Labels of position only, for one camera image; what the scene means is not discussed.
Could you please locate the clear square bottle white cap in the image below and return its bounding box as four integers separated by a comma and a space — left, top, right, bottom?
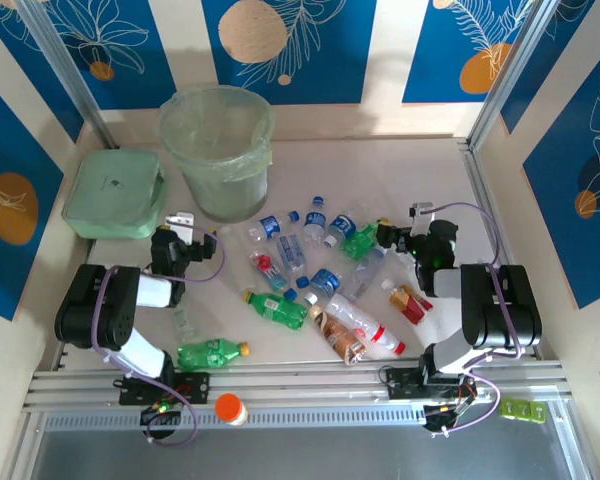
218, 225, 256, 294

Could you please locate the bluish clear plastic bottle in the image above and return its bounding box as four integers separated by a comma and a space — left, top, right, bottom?
343, 246, 389, 301

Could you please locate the red orange juice bottle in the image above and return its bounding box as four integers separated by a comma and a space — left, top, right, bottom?
381, 278, 435, 326

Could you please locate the Fiji water bottle red flower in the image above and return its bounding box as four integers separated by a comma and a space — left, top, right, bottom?
247, 249, 299, 301

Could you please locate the clear unlabelled plastic bottle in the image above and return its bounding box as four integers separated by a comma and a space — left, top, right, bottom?
172, 299, 196, 346

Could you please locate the blue-label water bottle blue cap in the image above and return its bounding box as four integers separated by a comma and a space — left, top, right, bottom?
247, 209, 301, 244
303, 195, 329, 241

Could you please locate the clear bottle red cap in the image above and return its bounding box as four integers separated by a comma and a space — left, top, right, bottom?
324, 293, 407, 356

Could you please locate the brown coffee drink bottle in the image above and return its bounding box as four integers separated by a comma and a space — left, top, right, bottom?
307, 304, 366, 367

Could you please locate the mesh bin with green bag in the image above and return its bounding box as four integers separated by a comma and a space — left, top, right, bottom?
155, 85, 276, 224

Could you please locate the soda water bottle blue cap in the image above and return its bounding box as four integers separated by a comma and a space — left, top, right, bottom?
277, 232, 311, 289

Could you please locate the pale green lunch box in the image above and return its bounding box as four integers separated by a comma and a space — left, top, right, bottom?
61, 148, 169, 241

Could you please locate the orange lid jar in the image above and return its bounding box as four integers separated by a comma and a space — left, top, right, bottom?
214, 393, 249, 427

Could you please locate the small black controller board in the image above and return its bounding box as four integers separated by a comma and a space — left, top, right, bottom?
139, 402, 181, 426
423, 399, 479, 435

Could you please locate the grey metal sheet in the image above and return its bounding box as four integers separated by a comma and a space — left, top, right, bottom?
9, 424, 596, 480

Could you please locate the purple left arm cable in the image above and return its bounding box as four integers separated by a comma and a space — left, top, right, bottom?
90, 223, 227, 448

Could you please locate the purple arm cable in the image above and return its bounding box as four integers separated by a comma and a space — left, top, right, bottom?
90, 223, 227, 448
427, 201, 526, 440

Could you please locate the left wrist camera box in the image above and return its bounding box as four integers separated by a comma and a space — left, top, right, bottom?
163, 211, 197, 236

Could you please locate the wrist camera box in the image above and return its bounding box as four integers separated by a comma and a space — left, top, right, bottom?
163, 211, 197, 236
408, 202, 437, 235

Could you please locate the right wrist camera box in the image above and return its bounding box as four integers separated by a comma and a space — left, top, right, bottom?
408, 202, 437, 235

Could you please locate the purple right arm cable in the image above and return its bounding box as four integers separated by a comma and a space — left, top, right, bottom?
427, 201, 526, 440

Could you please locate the long aluminium base rail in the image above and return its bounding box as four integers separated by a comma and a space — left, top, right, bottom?
22, 359, 576, 415

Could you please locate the aluminium frame post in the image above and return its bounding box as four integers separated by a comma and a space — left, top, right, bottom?
467, 0, 566, 151
17, 0, 120, 150

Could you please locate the grey slotted cable duct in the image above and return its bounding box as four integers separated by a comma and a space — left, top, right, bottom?
42, 408, 429, 432

